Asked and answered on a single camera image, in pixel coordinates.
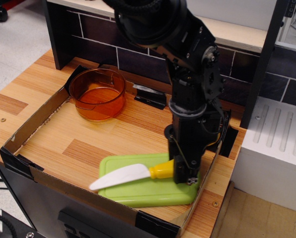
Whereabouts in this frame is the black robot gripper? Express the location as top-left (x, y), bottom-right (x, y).
top-left (164, 105), bottom-right (224, 184)

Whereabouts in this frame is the yellow handled white toy knife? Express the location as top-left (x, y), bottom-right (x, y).
top-left (89, 160), bottom-right (174, 191)

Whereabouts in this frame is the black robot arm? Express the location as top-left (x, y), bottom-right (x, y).
top-left (107, 0), bottom-right (225, 184)

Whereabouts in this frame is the green plastic cutting board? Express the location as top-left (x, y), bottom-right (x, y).
top-left (98, 153), bottom-right (200, 208)

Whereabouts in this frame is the cardboard fence with black tape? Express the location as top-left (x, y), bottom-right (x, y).
top-left (0, 64), bottom-right (239, 238)

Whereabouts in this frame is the yellow toy banana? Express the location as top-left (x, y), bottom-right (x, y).
top-left (206, 132), bottom-right (222, 151)

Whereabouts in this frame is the white toy sink drainer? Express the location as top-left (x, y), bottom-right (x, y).
top-left (231, 97), bottom-right (296, 211)

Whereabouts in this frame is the orange transparent plastic pot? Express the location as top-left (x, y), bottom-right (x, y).
top-left (69, 68), bottom-right (126, 121)

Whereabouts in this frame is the dark tile toy backsplash shelf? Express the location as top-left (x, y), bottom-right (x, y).
top-left (44, 0), bottom-right (288, 128)

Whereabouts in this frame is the black caster wheel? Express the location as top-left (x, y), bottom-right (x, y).
top-left (0, 5), bottom-right (8, 22)

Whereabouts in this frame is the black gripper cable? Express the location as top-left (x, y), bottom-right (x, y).
top-left (202, 98), bottom-right (225, 136)

